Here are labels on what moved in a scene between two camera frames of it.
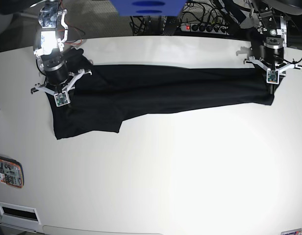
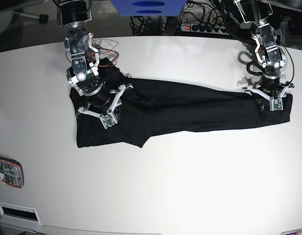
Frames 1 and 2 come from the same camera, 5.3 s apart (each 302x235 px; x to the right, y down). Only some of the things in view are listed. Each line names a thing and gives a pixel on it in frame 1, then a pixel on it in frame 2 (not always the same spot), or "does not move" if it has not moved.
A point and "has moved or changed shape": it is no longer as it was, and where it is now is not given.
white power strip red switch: (202, 27) does not move
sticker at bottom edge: (296, 231) does not move
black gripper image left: (55, 67) → (97, 94)
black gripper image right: (271, 50) → (269, 82)
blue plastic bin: (149, 8) does not move
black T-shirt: (111, 92) has moved or changed shape
